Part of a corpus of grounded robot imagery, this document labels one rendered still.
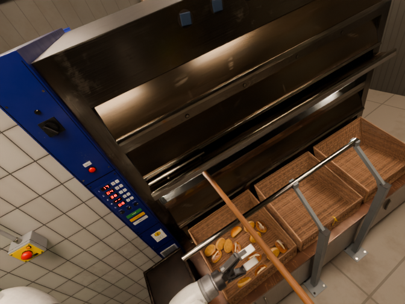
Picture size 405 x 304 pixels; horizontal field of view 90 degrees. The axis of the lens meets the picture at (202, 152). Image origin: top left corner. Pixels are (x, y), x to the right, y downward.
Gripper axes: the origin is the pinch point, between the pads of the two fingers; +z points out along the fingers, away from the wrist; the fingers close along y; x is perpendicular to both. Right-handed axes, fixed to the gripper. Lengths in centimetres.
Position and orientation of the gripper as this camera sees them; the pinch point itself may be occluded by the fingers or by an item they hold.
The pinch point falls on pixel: (252, 254)
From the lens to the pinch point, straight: 103.5
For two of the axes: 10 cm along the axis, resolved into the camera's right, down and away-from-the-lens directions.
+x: 4.5, 4.9, -7.5
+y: 2.8, 7.2, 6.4
